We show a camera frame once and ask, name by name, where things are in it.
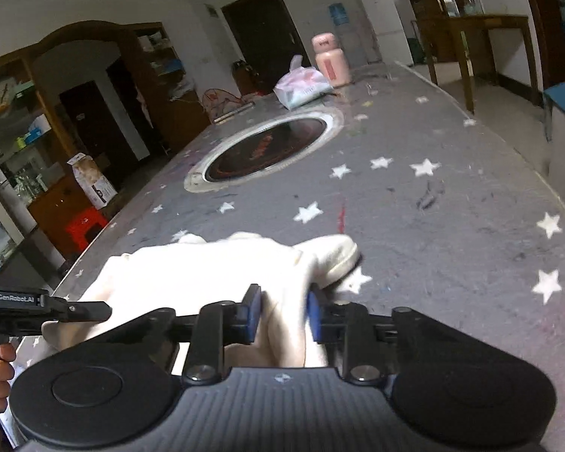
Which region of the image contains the cream white garment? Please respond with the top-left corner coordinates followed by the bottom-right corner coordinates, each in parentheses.
top-left (43, 232), bottom-right (360, 367)

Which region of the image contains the red plastic stool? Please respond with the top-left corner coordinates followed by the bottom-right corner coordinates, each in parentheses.
top-left (66, 207), bottom-right (108, 253)

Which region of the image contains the white paper bag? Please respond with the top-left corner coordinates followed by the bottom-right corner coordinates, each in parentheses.
top-left (67, 153), bottom-right (117, 210)

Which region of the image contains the grey star tablecloth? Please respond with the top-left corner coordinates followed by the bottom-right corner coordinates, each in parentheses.
top-left (59, 66), bottom-right (565, 451)

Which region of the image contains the built-in induction cooktop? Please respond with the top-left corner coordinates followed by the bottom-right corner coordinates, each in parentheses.
top-left (185, 106), bottom-right (345, 194)

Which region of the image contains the floral kids chair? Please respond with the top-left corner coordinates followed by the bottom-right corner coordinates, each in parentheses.
top-left (202, 88), bottom-right (250, 121)

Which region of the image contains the pink tissue pack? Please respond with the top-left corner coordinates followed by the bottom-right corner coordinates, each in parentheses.
top-left (273, 54), bottom-right (334, 110)

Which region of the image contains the pink thermos bottle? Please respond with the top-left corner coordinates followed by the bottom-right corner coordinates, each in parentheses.
top-left (311, 33), bottom-right (352, 88)

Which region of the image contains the water dispenser with blue bottle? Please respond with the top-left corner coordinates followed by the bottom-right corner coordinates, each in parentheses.
top-left (328, 3), bottom-right (367, 69)

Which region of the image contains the dark wooden console table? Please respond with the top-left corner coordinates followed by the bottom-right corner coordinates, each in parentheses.
top-left (415, 13), bottom-right (542, 115)

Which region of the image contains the white refrigerator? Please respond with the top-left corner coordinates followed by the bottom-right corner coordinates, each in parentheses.
top-left (360, 0), bottom-right (413, 66)

